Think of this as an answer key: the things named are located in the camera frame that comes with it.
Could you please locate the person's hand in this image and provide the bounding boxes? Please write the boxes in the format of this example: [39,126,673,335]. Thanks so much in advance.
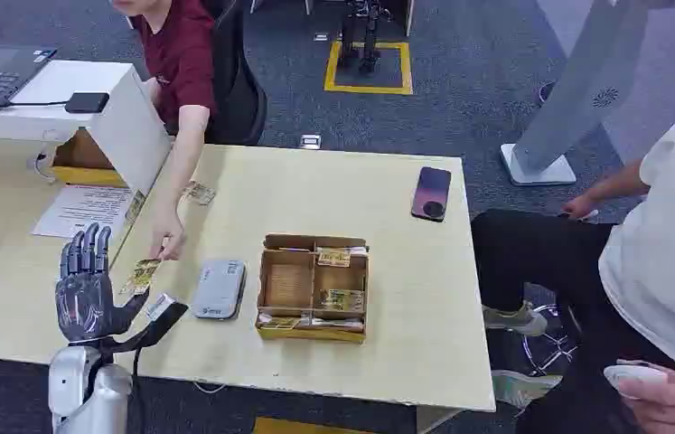
[148,200,189,262]
[559,193,600,222]
[614,372,675,434]

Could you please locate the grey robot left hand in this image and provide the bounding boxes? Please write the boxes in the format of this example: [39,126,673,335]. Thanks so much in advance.
[54,222,150,346]

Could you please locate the white handheld controller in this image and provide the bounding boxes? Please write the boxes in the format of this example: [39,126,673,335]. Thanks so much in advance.
[603,363,670,398]

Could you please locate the printed yellow-green card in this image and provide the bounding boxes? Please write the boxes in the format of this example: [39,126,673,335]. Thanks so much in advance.
[119,258,163,297]

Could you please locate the grey card reader device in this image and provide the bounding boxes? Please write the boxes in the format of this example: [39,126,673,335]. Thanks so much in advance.
[191,259,248,321]

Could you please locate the white printed paper sheet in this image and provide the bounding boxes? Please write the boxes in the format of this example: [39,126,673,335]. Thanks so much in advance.
[32,184,136,241]

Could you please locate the person in white shirt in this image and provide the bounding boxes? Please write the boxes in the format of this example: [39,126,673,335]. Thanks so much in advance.
[470,94,675,434]

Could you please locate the brown cardboard box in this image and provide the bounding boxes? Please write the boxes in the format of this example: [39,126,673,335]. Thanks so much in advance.
[51,127,129,189]

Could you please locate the white slanted stand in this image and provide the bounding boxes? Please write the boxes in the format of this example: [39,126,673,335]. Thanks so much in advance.
[0,59,173,195]

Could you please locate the white kiosk stand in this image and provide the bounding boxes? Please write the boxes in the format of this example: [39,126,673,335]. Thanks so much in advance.
[499,0,655,187]

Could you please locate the grey sneaker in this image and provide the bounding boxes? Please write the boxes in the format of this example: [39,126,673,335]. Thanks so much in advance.
[491,368,564,410]
[482,300,548,338]

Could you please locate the chair base with castors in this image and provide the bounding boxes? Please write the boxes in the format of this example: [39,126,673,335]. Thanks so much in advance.
[520,304,579,377]

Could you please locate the wooden card box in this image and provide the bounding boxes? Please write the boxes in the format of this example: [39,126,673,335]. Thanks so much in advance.
[254,232,370,345]

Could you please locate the stack of flat cards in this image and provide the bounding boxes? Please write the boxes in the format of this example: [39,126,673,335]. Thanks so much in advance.
[258,314,366,333]

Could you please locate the dark smartphone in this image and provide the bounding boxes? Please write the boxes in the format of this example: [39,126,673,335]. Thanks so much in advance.
[410,165,453,223]

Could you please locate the black power bank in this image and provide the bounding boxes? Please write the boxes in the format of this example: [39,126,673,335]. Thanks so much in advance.
[63,91,111,116]

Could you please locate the printed card with pale border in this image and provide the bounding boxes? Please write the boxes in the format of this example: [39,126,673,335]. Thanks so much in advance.
[315,246,353,269]

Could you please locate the person in red shirt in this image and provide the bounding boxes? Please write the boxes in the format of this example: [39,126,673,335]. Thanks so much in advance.
[110,0,219,208]

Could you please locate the yellow floor tape square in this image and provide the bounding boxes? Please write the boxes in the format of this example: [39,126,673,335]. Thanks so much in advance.
[323,40,415,97]

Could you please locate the black robot legs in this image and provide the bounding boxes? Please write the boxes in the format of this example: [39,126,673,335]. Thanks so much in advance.
[336,0,397,77]

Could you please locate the left wrist camera on black mount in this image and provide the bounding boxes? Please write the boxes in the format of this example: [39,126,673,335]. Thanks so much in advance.
[102,292,190,355]

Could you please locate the black cable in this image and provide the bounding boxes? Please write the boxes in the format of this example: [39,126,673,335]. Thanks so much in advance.
[0,99,68,109]

